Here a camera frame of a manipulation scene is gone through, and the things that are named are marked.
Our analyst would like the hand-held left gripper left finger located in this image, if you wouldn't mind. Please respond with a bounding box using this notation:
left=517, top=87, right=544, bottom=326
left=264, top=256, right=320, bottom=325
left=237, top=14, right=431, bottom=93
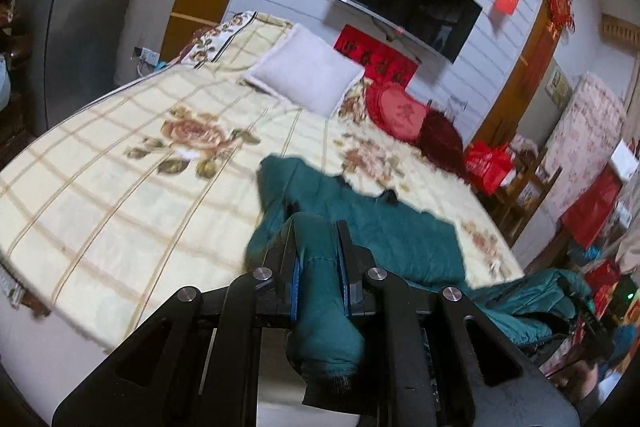
left=50, top=219, right=301, bottom=427

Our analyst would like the green puffer jacket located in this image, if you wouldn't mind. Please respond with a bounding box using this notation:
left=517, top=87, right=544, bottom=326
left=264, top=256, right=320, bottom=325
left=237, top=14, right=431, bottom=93
left=245, top=155, right=593, bottom=408

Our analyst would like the white power strip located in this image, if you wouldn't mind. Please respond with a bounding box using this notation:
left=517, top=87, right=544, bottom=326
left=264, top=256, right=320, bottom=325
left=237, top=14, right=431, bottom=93
left=132, top=47, right=161, bottom=70

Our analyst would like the bed with floral sheet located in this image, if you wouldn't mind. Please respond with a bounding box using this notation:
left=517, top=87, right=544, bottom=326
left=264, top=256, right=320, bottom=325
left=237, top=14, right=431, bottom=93
left=0, top=11, right=526, bottom=355

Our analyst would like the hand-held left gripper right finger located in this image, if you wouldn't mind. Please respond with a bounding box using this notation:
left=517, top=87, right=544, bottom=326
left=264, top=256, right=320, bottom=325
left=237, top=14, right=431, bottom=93
left=335, top=219, right=583, bottom=427

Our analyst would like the red knot decoration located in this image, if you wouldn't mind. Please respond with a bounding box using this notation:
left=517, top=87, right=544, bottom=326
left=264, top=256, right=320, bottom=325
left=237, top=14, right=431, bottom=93
left=540, top=0, right=576, bottom=40

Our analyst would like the grey refrigerator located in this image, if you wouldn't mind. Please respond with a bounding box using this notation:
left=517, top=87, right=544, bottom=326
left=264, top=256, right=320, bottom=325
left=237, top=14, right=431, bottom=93
left=30, top=0, right=171, bottom=132

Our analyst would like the small framed picture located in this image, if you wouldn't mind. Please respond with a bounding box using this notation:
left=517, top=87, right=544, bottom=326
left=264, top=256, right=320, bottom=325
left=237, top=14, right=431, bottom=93
left=545, top=59, right=573, bottom=108

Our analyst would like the red cloth bag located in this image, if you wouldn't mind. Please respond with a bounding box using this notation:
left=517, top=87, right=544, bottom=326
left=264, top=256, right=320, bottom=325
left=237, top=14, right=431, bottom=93
left=560, top=167, right=623, bottom=248

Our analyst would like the red shopping bag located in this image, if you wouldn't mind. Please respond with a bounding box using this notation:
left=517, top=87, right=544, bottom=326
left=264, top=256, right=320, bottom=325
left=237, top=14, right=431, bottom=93
left=462, top=141, right=516, bottom=195

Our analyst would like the red heart pillow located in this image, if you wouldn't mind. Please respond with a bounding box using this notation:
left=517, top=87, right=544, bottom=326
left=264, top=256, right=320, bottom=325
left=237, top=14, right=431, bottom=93
left=364, top=83, right=433, bottom=146

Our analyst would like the red paper banner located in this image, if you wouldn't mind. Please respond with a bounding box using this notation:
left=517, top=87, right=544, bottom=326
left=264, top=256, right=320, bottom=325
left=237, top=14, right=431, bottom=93
left=332, top=24, right=420, bottom=88

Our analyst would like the white pillow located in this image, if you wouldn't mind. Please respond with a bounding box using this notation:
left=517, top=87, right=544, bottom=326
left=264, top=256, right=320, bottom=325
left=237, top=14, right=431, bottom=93
left=242, top=23, right=366, bottom=118

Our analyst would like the white box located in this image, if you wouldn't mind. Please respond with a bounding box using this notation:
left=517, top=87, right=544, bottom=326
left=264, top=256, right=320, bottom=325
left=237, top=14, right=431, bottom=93
left=610, top=139, right=640, bottom=180

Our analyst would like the wooden chair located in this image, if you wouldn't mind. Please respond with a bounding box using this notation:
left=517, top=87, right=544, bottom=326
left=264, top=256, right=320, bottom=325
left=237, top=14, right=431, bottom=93
left=480, top=142, right=563, bottom=248

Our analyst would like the floral pink cloth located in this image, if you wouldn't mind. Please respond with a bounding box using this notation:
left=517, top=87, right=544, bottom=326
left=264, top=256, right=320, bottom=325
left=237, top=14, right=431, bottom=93
left=542, top=74, right=633, bottom=218

